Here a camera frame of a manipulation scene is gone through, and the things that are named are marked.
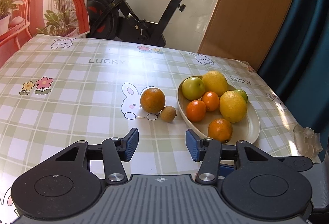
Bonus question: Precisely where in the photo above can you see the green plaid tablecloth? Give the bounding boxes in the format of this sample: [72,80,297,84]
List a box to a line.
[1,35,297,223]

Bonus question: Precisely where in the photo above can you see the wooden panel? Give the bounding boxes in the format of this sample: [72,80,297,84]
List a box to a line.
[198,0,292,70]

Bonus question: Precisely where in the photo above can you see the orange mandarin front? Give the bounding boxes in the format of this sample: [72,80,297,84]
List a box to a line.
[201,91,220,112]

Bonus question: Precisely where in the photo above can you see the green apple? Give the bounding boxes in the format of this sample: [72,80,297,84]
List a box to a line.
[181,76,205,101]
[234,89,248,103]

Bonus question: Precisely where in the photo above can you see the black exercise bike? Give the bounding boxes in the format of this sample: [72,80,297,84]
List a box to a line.
[86,0,186,47]

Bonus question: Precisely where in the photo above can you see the small bright orange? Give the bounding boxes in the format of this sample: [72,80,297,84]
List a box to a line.
[186,100,207,122]

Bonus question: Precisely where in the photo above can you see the cream round plate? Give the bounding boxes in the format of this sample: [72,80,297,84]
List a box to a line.
[176,77,260,145]

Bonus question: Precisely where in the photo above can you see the clear plastic table corner guard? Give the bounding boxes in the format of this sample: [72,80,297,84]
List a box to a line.
[293,124,323,159]

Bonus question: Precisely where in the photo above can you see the dark orange tangerine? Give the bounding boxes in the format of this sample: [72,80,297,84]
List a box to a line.
[140,87,166,114]

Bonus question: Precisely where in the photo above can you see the yellow lemon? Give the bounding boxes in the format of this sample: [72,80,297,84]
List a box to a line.
[202,70,228,97]
[219,90,248,123]

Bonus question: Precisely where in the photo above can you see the teal curtain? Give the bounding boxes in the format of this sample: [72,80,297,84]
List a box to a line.
[256,0,329,134]

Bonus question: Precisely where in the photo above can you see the small brown kiwi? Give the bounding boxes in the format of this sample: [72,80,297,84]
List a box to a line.
[160,106,177,123]

